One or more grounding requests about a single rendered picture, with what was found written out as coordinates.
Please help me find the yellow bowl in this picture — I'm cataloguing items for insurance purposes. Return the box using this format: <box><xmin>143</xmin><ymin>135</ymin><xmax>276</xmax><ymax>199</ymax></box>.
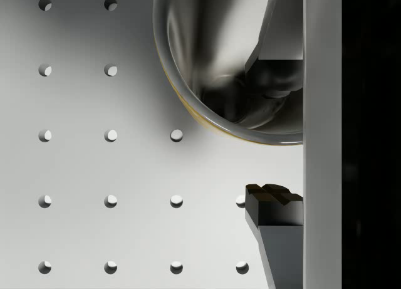
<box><xmin>152</xmin><ymin>0</ymin><xmax>304</xmax><ymax>146</ymax></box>

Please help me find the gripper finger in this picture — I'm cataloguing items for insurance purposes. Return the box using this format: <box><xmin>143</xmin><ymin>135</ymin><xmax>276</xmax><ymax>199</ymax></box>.
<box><xmin>245</xmin><ymin>0</ymin><xmax>304</xmax><ymax>97</ymax></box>
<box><xmin>245</xmin><ymin>183</ymin><xmax>304</xmax><ymax>289</ymax></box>

